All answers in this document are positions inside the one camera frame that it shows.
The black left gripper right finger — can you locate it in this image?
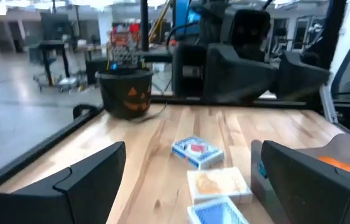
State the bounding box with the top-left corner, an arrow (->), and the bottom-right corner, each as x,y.
260,139 -> 350,224

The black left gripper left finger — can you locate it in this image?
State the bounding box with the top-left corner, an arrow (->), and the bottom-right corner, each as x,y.
0,141 -> 127,224

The small teal building block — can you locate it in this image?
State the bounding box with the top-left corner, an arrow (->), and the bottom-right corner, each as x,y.
257,161 -> 268,179

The grey translucent plastic bin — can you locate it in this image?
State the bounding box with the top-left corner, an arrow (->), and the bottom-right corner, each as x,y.
251,133 -> 350,224

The blue-backed card deck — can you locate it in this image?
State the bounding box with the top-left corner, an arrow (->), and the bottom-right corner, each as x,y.
187,196 -> 250,224

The blue playing card box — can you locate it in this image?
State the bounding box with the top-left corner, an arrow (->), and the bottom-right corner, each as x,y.
171,134 -> 225,170

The black pumpkin face bucket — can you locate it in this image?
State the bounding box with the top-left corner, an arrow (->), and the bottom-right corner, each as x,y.
95,68 -> 154,121

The blue monitor screen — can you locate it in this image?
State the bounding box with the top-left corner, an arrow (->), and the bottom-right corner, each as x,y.
174,0 -> 201,35

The black standing table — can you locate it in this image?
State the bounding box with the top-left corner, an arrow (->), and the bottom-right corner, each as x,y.
28,39 -> 71,87

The rack with red parts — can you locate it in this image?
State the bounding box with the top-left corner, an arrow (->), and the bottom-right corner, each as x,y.
108,21 -> 142,67

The black aluminium table frame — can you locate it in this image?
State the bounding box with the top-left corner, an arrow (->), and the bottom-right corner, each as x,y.
0,0 -> 348,194

